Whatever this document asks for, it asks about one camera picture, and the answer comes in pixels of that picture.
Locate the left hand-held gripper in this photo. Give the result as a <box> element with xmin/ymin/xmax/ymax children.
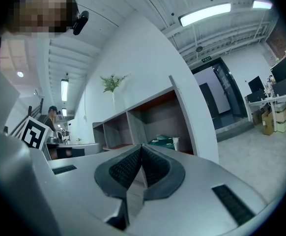
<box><xmin>21</xmin><ymin>116</ymin><xmax>102</xmax><ymax>160</ymax></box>

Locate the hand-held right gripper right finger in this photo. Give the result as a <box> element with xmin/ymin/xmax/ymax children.
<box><xmin>142</xmin><ymin>144</ymin><xmax>269</xmax><ymax>236</ymax></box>

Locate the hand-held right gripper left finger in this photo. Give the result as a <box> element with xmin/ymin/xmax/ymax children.
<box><xmin>47</xmin><ymin>144</ymin><xmax>143</xmax><ymax>231</ymax></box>

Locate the green and white packet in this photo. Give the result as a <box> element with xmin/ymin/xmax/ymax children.
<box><xmin>149</xmin><ymin>134</ymin><xmax>180</xmax><ymax>150</ymax></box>

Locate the wooden shelf unit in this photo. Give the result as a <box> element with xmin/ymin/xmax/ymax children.
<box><xmin>92</xmin><ymin>75</ymin><xmax>220</xmax><ymax>164</ymax></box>

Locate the person's left hand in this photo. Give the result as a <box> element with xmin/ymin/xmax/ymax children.
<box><xmin>48</xmin><ymin>148</ymin><xmax>85</xmax><ymax>160</ymax></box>

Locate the white vase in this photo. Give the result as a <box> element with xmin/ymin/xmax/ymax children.
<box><xmin>111</xmin><ymin>91</ymin><xmax>124</xmax><ymax>115</ymax></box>

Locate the black stair railing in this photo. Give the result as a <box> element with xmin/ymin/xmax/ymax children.
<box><xmin>5</xmin><ymin>98</ymin><xmax>44</xmax><ymax>137</ymax></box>

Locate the green plant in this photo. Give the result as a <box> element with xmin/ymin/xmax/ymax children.
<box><xmin>100</xmin><ymin>74</ymin><xmax>132</xmax><ymax>93</ymax></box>

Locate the black door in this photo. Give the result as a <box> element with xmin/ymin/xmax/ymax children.
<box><xmin>192</xmin><ymin>58</ymin><xmax>248</xmax><ymax>130</ymax></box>

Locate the brown cardboard box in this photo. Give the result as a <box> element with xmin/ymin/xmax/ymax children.
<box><xmin>252</xmin><ymin>109</ymin><xmax>263</xmax><ymax>125</ymax></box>
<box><xmin>261</xmin><ymin>111</ymin><xmax>274</xmax><ymax>135</ymax></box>

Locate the black computer monitor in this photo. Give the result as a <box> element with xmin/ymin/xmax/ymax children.
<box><xmin>248</xmin><ymin>76</ymin><xmax>265</xmax><ymax>93</ymax></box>
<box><xmin>270</xmin><ymin>55</ymin><xmax>286</xmax><ymax>83</ymax></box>

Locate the pale storage box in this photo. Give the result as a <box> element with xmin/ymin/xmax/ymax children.
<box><xmin>275</xmin><ymin>106</ymin><xmax>286</xmax><ymax>132</ymax></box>

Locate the person's head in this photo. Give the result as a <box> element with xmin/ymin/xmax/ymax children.
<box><xmin>0</xmin><ymin>0</ymin><xmax>79</xmax><ymax>39</ymax></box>

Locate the black head-worn camera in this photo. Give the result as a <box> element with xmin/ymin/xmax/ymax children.
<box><xmin>73</xmin><ymin>10</ymin><xmax>89</xmax><ymax>36</ymax></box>

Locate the black head strap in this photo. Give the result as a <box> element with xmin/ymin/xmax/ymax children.
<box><xmin>59</xmin><ymin>0</ymin><xmax>81</xmax><ymax>22</ymax></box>

